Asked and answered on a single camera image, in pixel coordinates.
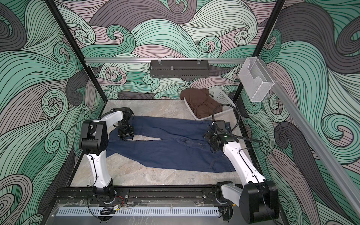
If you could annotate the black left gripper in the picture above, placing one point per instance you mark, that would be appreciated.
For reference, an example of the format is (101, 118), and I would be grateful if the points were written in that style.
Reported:
(123, 136)

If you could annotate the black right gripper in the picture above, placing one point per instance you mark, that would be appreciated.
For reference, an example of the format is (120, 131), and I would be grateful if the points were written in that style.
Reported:
(207, 135)

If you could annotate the blue denim jeans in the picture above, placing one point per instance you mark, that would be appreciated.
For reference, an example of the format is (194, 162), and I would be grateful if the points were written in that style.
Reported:
(174, 144)

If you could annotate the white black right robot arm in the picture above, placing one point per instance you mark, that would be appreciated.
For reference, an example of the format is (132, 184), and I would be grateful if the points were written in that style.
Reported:
(258, 198)

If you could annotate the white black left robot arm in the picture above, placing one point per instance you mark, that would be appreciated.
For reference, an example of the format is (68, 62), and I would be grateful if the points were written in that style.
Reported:
(94, 140)

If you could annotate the brown trousers in basket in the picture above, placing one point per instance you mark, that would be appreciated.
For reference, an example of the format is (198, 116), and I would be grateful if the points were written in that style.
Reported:
(200, 102)

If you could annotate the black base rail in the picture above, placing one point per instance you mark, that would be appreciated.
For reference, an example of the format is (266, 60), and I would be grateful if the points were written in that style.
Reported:
(198, 194)

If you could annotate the clear wire mesh bin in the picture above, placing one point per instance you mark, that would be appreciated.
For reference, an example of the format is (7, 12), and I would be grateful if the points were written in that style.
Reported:
(256, 79)

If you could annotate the aluminium rail back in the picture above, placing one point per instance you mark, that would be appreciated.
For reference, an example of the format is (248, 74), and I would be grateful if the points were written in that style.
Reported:
(148, 60)

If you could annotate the aluminium rail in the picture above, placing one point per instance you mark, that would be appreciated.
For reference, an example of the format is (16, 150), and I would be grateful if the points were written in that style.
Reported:
(340, 176)
(148, 60)

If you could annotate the red black wires connector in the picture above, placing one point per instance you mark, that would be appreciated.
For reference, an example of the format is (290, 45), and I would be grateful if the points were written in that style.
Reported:
(106, 213)

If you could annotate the white slotted cable duct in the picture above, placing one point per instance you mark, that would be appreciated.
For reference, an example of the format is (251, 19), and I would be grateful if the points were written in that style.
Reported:
(142, 211)

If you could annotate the black corner frame post left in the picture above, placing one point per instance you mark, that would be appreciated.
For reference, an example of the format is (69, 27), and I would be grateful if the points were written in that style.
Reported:
(67, 33)

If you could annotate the black corner frame post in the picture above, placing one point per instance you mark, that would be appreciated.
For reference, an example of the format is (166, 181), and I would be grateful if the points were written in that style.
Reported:
(263, 39)
(67, 33)

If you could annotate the aluminium rail right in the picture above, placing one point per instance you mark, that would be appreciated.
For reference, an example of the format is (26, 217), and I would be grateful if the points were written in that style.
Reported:
(340, 176)

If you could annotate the black corner frame post right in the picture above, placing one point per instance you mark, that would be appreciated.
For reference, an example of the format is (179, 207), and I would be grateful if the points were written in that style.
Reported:
(263, 39)

